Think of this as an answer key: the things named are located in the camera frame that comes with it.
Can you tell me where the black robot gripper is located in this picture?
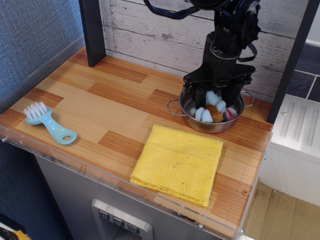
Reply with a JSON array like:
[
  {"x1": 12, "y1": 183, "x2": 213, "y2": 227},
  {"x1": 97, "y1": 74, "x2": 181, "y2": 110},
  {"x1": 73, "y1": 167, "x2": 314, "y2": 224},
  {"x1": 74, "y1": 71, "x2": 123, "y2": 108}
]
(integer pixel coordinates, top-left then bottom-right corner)
[{"x1": 183, "y1": 33, "x2": 256, "y2": 108}]

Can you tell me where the blue and brown plush toy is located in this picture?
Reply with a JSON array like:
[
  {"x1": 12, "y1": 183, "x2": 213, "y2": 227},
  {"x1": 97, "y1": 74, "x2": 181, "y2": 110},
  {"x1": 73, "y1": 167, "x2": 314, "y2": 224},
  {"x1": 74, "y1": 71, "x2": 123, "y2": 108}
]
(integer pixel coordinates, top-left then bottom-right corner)
[{"x1": 193, "y1": 91, "x2": 238, "y2": 124}]

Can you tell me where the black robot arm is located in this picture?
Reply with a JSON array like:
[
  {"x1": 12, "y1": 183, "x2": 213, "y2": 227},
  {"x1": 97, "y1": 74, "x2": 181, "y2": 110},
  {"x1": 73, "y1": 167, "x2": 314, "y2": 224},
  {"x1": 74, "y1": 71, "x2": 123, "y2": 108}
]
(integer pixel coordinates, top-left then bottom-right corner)
[{"x1": 183, "y1": 0, "x2": 261, "y2": 108}]

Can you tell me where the yellow folded napkin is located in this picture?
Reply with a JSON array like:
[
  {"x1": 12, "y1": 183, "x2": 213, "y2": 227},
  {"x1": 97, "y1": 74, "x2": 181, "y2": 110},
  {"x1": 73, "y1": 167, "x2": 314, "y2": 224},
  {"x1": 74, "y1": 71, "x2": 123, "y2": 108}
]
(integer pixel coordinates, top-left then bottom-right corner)
[{"x1": 130, "y1": 125, "x2": 223, "y2": 207}]

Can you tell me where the gray toy fridge cabinet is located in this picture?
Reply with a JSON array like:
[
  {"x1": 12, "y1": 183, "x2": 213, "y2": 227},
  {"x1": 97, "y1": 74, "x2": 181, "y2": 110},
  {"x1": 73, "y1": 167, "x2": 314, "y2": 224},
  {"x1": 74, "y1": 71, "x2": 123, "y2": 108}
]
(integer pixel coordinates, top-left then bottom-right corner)
[{"x1": 35, "y1": 155, "x2": 217, "y2": 240}]

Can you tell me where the small steel pot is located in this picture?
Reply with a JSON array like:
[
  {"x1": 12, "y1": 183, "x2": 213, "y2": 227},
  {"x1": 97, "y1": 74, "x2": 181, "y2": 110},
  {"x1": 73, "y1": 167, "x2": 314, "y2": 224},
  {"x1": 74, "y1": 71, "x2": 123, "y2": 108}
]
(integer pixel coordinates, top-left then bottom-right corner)
[{"x1": 167, "y1": 90, "x2": 255, "y2": 134}]

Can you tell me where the white grooved cabinet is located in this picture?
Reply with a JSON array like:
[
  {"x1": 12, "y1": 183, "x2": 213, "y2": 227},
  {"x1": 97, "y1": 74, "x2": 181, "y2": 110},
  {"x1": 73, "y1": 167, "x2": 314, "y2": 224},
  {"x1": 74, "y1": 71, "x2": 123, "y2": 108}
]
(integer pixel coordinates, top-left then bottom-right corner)
[{"x1": 259, "y1": 94, "x2": 320, "y2": 206}]

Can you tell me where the clear acrylic edge guard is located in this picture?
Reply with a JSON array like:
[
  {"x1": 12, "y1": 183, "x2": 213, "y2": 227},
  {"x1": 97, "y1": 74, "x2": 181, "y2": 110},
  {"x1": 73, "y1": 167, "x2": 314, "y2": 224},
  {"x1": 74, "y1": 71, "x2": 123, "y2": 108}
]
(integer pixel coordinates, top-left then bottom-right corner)
[{"x1": 0, "y1": 126, "x2": 264, "y2": 240}]

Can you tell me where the silver dispenser button panel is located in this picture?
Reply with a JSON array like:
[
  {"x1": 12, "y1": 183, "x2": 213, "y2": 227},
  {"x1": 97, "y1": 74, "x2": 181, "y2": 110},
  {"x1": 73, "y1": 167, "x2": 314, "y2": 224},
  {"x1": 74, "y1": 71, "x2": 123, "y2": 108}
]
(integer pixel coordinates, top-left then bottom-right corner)
[{"x1": 91, "y1": 198, "x2": 154, "y2": 240}]

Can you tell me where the light blue scrub brush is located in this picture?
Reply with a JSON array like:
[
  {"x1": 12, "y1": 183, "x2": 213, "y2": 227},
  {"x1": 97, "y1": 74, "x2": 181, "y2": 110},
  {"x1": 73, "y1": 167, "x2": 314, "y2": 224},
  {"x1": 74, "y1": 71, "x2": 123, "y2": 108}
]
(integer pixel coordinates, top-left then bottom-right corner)
[{"x1": 23, "y1": 101, "x2": 77, "y2": 145}]

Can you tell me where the yellow and black object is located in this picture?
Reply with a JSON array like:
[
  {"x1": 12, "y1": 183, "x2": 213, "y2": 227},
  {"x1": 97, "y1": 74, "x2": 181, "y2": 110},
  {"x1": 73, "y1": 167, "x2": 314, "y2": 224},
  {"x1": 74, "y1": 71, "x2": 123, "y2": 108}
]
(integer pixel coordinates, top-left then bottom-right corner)
[{"x1": 0, "y1": 221, "x2": 31, "y2": 240}]

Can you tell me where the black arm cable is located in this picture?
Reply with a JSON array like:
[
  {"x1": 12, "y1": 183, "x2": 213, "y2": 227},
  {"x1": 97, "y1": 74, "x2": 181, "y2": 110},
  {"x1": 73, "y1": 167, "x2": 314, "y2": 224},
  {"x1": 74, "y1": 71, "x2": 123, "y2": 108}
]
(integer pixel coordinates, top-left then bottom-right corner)
[{"x1": 142, "y1": 0, "x2": 201, "y2": 21}]

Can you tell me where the right dark gray post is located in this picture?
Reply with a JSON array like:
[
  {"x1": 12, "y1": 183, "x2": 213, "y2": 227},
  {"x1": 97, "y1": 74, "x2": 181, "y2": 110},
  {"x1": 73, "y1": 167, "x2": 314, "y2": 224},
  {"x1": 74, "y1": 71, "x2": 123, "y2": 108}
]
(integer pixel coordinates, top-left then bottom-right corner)
[{"x1": 266, "y1": 0, "x2": 320, "y2": 124}]

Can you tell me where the dark gray post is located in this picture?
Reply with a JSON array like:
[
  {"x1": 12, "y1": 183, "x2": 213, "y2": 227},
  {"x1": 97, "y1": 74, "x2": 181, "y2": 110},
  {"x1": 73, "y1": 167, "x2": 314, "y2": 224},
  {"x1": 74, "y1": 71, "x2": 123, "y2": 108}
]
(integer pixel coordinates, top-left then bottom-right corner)
[
  {"x1": 266, "y1": 0, "x2": 320, "y2": 124},
  {"x1": 78, "y1": 0, "x2": 106, "y2": 67}
]

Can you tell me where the left dark gray post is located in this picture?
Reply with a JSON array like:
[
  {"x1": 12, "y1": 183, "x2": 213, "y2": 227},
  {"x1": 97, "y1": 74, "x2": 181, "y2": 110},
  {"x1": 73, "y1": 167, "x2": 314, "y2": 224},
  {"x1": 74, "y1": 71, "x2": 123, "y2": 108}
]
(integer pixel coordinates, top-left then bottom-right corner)
[{"x1": 78, "y1": 0, "x2": 106, "y2": 67}]

